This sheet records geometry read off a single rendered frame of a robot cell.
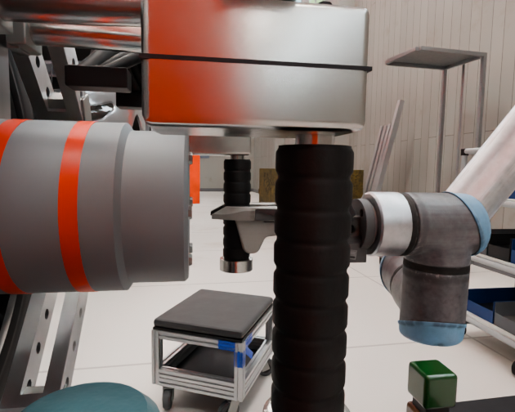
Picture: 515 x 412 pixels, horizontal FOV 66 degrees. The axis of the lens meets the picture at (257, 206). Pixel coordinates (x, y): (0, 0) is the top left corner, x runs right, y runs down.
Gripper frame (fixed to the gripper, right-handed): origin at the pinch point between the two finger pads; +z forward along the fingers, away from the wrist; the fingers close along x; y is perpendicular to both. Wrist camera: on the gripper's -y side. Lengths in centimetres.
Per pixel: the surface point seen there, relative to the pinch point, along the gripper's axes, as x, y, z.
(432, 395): -14.2, 19.1, -22.2
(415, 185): 383, 13, -257
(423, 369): -12.5, 16.9, -22.1
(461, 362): 107, 83, -119
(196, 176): 344, 5, 0
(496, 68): 271, -96, -261
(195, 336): 82, 53, 3
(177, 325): 85, 50, 9
